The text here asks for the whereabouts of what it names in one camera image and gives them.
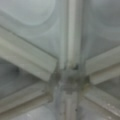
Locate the white round divided tray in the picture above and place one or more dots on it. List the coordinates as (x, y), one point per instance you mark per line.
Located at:
(60, 59)

